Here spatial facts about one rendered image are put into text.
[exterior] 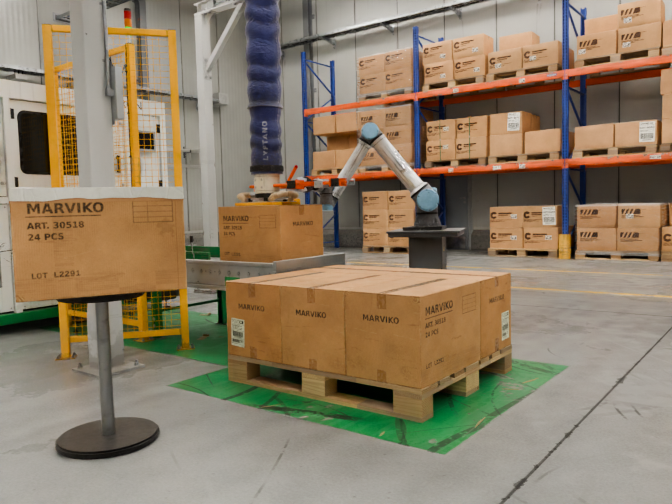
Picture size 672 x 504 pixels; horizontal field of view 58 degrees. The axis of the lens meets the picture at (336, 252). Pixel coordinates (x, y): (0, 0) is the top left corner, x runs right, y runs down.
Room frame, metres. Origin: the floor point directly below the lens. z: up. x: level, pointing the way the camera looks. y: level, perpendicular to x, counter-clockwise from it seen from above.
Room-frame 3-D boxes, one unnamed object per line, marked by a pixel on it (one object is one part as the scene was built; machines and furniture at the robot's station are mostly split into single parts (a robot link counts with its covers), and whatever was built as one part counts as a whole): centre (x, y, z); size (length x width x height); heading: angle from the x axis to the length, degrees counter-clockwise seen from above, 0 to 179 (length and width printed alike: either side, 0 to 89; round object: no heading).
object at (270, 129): (4.17, 0.45, 1.68); 0.22 x 0.22 x 1.04
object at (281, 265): (3.94, 0.16, 0.58); 0.70 x 0.03 x 0.06; 142
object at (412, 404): (3.30, -0.18, 0.07); 1.20 x 1.00 x 0.14; 52
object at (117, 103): (3.67, 1.31, 1.62); 0.20 x 0.05 x 0.30; 52
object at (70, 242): (2.44, 0.95, 0.82); 0.60 x 0.40 x 0.40; 117
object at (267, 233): (4.15, 0.44, 0.75); 0.60 x 0.40 x 0.40; 50
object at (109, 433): (2.44, 0.95, 0.31); 0.40 x 0.40 x 0.62
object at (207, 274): (4.39, 1.28, 0.50); 2.31 x 0.05 x 0.19; 52
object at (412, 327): (3.30, -0.18, 0.34); 1.20 x 1.00 x 0.40; 52
